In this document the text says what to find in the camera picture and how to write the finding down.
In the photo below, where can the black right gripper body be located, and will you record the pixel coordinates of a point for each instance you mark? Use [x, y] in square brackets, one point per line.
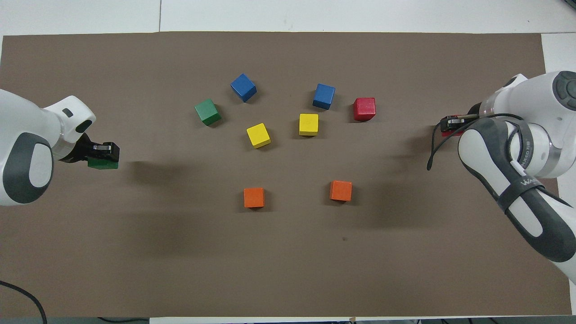
[459, 123]

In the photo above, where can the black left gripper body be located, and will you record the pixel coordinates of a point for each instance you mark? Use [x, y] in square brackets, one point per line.
[96, 152]

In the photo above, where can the red wooden cube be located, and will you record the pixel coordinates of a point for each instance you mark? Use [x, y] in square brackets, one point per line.
[364, 109]
[450, 133]

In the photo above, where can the green wooden cube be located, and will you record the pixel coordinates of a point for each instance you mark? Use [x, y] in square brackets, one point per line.
[103, 165]
[207, 111]

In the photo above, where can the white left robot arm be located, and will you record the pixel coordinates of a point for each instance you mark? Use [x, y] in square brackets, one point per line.
[22, 135]

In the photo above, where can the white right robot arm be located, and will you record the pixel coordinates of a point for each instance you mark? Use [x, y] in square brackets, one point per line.
[540, 103]

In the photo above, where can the brown paper table mat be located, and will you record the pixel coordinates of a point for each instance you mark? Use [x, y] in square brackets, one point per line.
[180, 252]

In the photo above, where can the orange wooden cube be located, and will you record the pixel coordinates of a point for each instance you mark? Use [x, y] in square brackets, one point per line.
[340, 191]
[254, 197]

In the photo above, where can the blue wooden cube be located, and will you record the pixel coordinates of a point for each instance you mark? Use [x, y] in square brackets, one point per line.
[243, 87]
[324, 96]

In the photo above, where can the yellow wooden cube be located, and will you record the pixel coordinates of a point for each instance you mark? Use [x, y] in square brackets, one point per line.
[258, 135]
[308, 124]

